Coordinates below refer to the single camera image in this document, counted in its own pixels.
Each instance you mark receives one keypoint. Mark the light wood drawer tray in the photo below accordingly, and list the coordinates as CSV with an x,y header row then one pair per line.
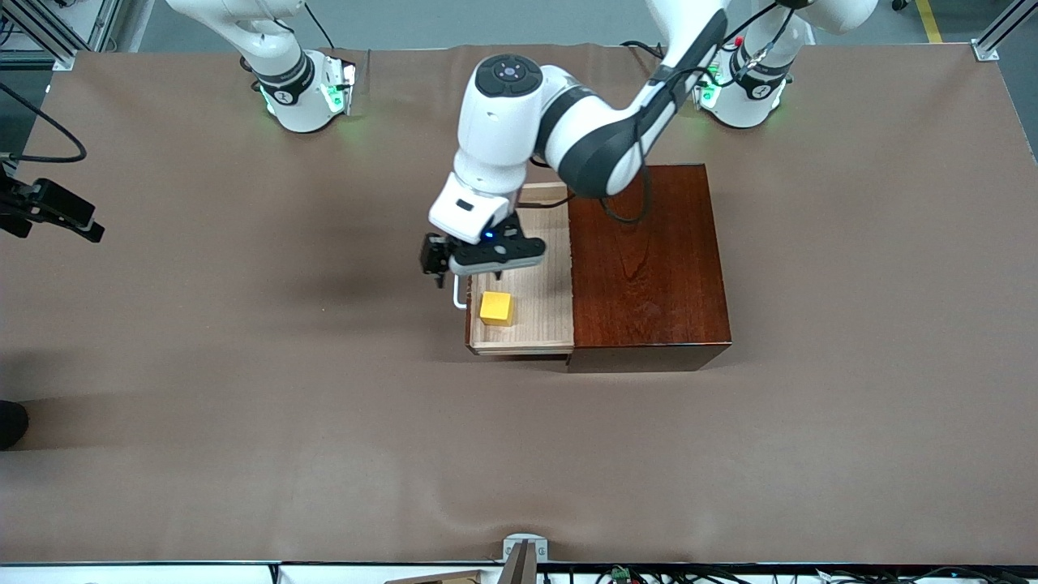
x,y
535,308

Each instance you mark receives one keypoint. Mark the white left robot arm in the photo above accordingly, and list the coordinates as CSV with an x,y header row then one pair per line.
x,y
495,138

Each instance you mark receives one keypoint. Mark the brown table mat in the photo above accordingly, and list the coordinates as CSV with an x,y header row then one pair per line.
x,y
324,365

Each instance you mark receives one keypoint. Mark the light wooden board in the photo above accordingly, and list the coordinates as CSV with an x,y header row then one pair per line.
x,y
446,578

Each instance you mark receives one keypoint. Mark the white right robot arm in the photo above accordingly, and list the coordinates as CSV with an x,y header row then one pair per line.
x,y
296,101

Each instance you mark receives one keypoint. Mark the dark brown wooden cabinet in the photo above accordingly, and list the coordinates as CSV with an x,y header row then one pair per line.
x,y
649,268

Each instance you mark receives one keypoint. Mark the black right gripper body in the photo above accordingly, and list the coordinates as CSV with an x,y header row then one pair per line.
x,y
18,205

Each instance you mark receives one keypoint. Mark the metal table edge bracket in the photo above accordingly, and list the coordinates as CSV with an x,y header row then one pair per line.
x,y
539,551

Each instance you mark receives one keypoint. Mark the aluminium frame profile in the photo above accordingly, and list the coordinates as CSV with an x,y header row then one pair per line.
x,y
49,40
985,50

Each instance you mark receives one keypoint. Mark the yellow block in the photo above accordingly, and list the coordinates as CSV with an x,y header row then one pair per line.
x,y
496,308

